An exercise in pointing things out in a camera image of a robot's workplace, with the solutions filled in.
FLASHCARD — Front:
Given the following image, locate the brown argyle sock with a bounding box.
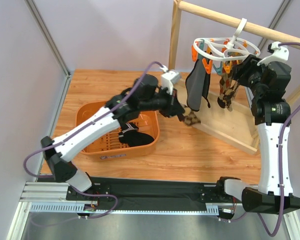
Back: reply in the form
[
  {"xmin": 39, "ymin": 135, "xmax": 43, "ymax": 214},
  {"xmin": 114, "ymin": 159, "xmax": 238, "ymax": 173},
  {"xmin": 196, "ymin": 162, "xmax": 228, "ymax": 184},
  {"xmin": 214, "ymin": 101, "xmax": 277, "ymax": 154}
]
[
  {"xmin": 183, "ymin": 105, "xmax": 201, "ymax": 126},
  {"xmin": 217, "ymin": 71, "xmax": 240, "ymax": 112}
]

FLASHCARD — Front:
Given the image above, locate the black white-striped sock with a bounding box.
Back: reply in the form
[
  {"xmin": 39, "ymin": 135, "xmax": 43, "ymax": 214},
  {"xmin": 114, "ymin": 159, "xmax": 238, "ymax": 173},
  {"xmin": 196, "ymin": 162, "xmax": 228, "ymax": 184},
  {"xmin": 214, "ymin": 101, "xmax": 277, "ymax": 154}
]
[{"xmin": 127, "ymin": 132, "xmax": 154, "ymax": 147}]

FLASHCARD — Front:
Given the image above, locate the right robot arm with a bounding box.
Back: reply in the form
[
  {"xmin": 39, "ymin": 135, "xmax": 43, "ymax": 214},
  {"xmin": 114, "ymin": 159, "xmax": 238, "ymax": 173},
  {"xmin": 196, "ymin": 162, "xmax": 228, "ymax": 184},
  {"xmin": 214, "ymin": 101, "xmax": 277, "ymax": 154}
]
[{"xmin": 222, "ymin": 54, "xmax": 300, "ymax": 215}]

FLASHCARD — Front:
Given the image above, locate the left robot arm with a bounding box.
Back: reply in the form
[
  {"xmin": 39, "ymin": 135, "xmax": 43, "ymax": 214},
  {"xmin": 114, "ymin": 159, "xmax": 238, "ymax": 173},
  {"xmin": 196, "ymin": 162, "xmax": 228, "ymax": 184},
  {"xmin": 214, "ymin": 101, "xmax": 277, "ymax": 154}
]
[{"xmin": 40, "ymin": 70, "xmax": 185, "ymax": 192}]

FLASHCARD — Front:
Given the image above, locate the white round clip hanger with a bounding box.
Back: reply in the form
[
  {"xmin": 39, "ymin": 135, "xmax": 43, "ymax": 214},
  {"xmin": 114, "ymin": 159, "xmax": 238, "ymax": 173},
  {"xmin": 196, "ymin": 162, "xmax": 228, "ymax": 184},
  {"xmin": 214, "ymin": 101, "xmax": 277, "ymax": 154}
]
[{"xmin": 191, "ymin": 18, "xmax": 261, "ymax": 62}]

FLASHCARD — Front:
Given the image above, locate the wooden hanger rack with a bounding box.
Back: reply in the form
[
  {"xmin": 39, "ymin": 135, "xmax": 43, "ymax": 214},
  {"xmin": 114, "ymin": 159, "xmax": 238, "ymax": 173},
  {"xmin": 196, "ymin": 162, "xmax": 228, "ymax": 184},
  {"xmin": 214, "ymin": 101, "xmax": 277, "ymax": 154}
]
[{"xmin": 168, "ymin": 0, "xmax": 300, "ymax": 155}]

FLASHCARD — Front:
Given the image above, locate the grey black sock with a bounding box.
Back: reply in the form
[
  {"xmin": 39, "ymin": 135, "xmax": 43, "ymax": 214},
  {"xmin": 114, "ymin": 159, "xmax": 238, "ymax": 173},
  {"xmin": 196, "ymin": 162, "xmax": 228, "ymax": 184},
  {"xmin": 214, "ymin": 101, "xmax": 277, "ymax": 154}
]
[{"xmin": 185, "ymin": 57, "xmax": 211, "ymax": 112}]

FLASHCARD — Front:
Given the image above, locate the orange plastic basket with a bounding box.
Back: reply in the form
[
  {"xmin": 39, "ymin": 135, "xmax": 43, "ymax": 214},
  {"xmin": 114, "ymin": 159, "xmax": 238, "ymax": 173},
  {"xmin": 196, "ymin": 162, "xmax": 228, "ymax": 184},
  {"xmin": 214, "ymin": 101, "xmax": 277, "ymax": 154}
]
[{"xmin": 80, "ymin": 111, "xmax": 160, "ymax": 161}]

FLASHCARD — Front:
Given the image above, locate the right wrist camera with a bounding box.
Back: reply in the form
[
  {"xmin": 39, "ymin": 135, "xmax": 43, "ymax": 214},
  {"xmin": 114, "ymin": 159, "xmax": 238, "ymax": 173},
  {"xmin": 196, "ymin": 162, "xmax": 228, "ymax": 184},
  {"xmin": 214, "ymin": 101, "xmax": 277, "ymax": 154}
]
[{"xmin": 257, "ymin": 41, "xmax": 289, "ymax": 66}]

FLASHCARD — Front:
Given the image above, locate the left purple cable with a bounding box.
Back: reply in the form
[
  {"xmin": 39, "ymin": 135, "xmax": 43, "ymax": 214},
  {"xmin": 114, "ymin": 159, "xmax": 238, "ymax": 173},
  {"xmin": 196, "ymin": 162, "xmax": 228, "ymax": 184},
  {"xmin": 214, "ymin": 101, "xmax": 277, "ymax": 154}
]
[{"xmin": 23, "ymin": 61, "xmax": 170, "ymax": 227}]

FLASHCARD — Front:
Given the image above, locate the purple cable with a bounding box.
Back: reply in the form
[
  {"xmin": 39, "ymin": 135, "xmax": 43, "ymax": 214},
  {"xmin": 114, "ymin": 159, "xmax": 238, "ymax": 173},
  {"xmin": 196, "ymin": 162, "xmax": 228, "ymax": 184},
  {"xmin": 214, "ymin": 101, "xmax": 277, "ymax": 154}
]
[
  {"xmin": 218, "ymin": 42, "xmax": 300, "ymax": 237},
  {"xmin": 23, "ymin": 61, "xmax": 170, "ymax": 227}
]

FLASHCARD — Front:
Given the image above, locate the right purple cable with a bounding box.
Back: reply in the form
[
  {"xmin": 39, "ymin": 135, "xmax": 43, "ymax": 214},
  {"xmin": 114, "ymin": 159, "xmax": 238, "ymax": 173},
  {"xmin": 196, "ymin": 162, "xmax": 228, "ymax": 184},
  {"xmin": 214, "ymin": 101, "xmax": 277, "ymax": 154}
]
[{"xmin": 218, "ymin": 42, "xmax": 300, "ymax": 237}]

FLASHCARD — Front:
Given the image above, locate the right aluminium frame post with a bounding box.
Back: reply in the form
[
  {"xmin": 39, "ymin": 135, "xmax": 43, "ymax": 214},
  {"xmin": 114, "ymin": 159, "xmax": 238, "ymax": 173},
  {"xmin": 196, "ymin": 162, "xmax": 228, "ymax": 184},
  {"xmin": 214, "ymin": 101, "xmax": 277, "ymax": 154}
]
[{"xmin": 258, "ymin": 0, "xmax": 293, "ymax": 51}]

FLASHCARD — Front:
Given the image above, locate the aluminium frame post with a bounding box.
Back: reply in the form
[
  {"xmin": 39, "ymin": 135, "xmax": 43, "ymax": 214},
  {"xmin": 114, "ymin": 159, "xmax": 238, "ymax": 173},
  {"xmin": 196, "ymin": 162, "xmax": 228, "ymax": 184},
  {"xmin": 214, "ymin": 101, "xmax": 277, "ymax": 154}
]
[
  {"xmin": 24, "ymin": 0, "xmax": 72, "ymax": 181},
  {"xmin": 258, "ymin": 0, "xmax": 293, "ymax": 51}
]

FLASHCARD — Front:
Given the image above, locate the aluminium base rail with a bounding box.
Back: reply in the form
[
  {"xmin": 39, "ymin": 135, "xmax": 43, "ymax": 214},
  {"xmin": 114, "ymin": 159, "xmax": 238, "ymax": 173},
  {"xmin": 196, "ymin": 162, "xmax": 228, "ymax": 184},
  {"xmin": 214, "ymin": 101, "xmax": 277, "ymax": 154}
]
[{"xmin": 20, "ymin": 178, "xmax": 241, "ymax": 216}]

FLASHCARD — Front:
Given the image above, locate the left aluminium frame post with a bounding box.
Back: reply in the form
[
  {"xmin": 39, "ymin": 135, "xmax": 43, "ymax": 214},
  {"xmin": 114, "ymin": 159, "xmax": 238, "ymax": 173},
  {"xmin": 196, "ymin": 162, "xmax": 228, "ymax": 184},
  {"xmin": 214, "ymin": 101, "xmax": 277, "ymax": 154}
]
[{"xmin": 24, "ymin": 0, "xmax": 72, "ymax": 181}]

